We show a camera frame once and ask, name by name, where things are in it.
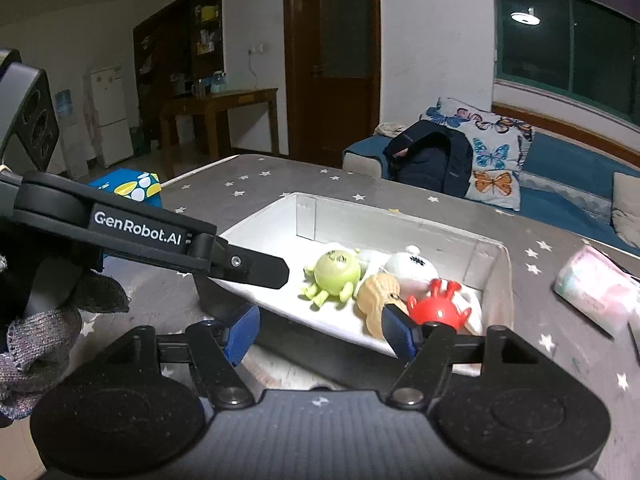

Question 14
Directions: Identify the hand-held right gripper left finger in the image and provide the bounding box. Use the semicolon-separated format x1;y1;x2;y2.
117;304;262;408

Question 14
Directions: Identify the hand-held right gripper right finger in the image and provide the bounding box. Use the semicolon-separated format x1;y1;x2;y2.
381;304;538;408

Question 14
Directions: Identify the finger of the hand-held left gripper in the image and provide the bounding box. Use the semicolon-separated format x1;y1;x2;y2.
207;241;291;291

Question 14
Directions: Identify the tan peanut toy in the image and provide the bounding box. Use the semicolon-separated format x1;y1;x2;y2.
356;272;401;338

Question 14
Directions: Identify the red round toy figure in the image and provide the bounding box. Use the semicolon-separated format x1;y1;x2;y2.
406;278;473;331

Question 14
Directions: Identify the white plush rabbit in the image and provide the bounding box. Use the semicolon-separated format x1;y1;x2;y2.
357;245;485;336

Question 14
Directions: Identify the green round toy figure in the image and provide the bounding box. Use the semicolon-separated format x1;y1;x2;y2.
302;249;363;308

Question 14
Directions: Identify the grey cardboard box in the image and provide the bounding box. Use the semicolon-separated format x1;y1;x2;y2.
197;191;516;378

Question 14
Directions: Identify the person's left hand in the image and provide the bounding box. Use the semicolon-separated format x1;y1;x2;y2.
0;269;132;418

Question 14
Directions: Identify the blue yellow tissue box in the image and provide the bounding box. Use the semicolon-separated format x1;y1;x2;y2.
87;170;164;209

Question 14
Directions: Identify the white water dispenser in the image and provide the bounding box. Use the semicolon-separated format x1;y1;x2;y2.
54;89;88;178

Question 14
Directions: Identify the white refrigerator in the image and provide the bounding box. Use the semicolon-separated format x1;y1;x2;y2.
82;65;135;168

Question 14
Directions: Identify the grey star-print table cover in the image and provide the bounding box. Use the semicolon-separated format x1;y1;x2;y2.
75;154;640;480

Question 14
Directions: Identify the brown wooden desk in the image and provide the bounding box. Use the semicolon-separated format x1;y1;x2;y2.
160;87;280;158

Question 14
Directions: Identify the dark wooden shelf unit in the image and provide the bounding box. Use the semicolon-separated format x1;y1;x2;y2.
132;0;224;156

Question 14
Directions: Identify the dark blue backpack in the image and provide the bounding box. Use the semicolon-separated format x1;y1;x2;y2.
382;120;475;198

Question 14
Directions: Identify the brown wooden door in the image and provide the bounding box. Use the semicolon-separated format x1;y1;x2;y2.
283;0;382;168

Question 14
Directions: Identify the beige folded cloth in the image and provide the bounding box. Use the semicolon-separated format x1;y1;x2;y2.
375;121;416;137

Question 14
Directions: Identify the pink white wipes packet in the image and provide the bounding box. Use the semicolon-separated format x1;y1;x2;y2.
554;245;640;336

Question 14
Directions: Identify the butterfly print pillow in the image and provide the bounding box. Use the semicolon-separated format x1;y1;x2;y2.
424;97;535;211

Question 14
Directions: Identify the blue sofa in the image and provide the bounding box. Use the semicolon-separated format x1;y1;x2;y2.
342;130;640;256

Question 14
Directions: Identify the grey pillow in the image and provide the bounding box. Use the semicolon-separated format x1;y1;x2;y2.
611;172;640;248

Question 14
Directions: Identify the green framed window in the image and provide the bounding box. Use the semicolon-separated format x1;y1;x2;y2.
492;0;640;128

